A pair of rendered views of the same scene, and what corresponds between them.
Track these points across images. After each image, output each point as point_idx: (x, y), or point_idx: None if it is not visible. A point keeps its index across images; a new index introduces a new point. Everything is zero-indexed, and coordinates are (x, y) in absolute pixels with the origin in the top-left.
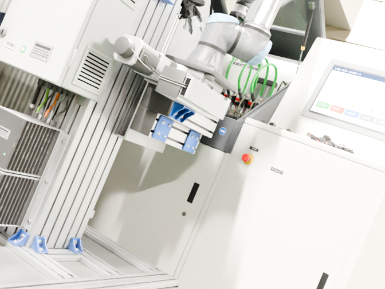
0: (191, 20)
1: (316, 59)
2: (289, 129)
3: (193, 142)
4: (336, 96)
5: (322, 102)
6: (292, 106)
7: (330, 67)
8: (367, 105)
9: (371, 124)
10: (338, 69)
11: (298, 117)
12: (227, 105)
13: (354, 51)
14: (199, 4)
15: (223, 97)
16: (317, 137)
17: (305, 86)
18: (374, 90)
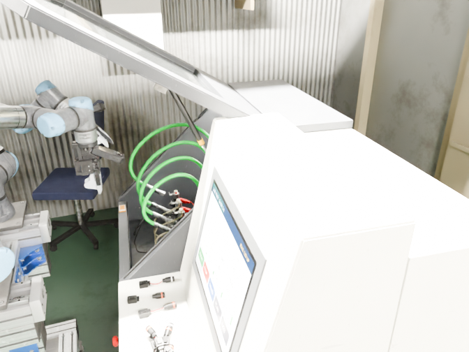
0: (100, 133)
1: (208, 163)
2: (141, 311)
3: (26, 348)
4: (208, 245)
5: (201, 251)
6: (191, 244)
7: (211, 184)
8: (220, 282)
9: (218, 325)
10: (214, 191)
11: (191, 266)
12: (36, 306)
13: (227, 156)
14: (97, 111)
15: (22, 302)
16: (165, 331)
17: (199, 212)
18: (227, 253)
